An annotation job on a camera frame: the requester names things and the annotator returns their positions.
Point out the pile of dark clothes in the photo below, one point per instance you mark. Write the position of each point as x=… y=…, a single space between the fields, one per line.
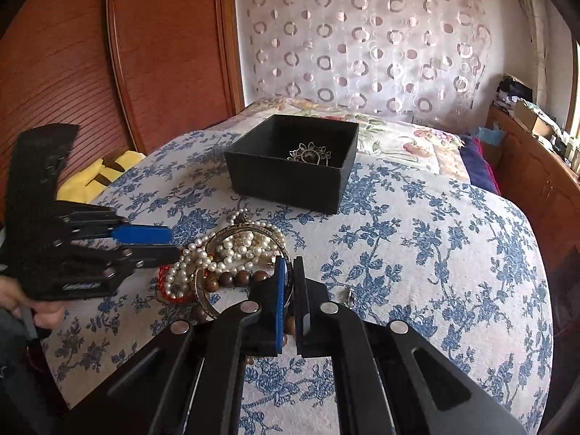
x=510 y=90

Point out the small silver trinket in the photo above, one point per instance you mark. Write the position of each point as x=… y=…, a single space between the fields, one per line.
x=349 y=297

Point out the purple blanket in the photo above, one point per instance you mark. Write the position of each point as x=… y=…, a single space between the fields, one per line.
x=478 y=163

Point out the wooden side cabinet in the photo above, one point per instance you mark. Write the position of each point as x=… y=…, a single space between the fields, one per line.
x=539 y=181

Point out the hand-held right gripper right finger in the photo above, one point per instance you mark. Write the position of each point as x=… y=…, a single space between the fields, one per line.
x=301 y=312

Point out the ornate silver brooch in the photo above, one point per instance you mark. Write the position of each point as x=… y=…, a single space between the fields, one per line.
x=311 y=154

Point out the sheer circle-pattern curtain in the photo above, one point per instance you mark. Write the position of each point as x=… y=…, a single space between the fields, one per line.
x=362 y=40

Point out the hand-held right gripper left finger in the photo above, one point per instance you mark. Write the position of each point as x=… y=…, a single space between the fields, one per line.
x=281 y=301

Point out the person's left hand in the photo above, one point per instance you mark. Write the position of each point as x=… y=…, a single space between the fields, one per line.
x=45 y=312

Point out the colourful floral quilt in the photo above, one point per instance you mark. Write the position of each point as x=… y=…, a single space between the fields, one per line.
x=398 y=142

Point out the black jewelry box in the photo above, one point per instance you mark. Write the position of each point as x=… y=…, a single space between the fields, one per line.
x=281 y=185

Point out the cardboard box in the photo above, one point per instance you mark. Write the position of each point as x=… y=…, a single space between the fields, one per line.
x=532 y=120

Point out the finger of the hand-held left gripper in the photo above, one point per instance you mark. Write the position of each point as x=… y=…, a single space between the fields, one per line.
x=140 y=234
x=156 y=256

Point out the light blue plastic bag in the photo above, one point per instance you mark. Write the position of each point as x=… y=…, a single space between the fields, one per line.
x=489 y=135

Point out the wooden wardrobe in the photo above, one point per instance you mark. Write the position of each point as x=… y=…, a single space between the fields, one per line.
x=136 y=54

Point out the yellow plush toy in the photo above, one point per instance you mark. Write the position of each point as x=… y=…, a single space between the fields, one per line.
x=86 y=181

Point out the white window curtain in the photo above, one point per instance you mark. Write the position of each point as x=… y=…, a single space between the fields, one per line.
x=541 y=31

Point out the engraved brass bangle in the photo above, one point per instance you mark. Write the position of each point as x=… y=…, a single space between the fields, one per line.
x=267 y=234
x=201 y=297

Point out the blue floral bed cover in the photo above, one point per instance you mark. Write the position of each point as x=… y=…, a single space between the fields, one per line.
x=430 y=244

